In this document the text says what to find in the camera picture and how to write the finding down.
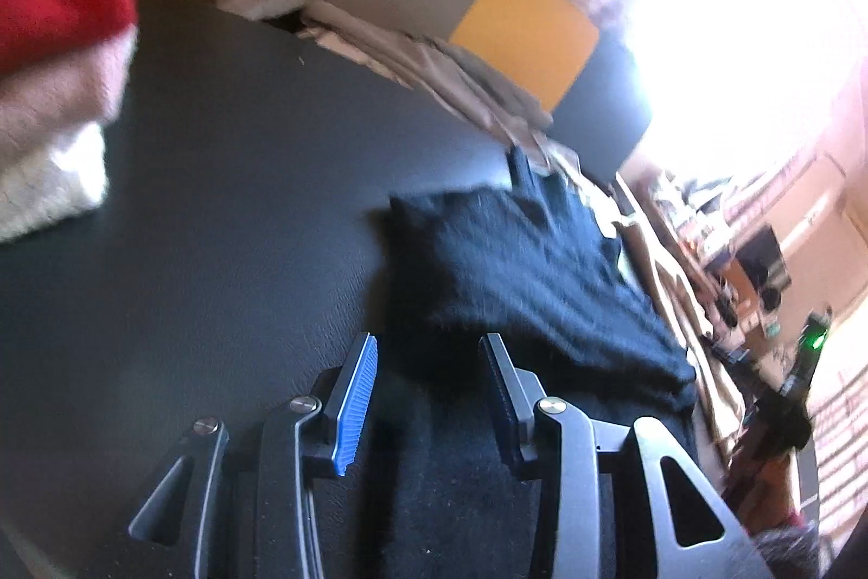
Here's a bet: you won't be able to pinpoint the black knit sweater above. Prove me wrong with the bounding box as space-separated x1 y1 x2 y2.
360 153 697 577

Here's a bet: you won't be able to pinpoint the cream knit sweater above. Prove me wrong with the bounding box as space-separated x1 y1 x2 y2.
541 144 748 451

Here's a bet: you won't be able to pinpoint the wooden desk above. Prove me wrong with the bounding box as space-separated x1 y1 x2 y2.
639 175 792 360

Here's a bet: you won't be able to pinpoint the black monitor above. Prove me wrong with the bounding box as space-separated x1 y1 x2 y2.
736 225 792 292

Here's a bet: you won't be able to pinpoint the grey garment on sofa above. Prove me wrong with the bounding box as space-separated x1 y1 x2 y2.
303 0 552 151

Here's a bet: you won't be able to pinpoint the pink white folded garments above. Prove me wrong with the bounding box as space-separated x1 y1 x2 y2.
2 25 138 243

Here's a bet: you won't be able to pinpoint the grey yellow blue sofa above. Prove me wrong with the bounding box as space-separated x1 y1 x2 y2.
222 0 654 174

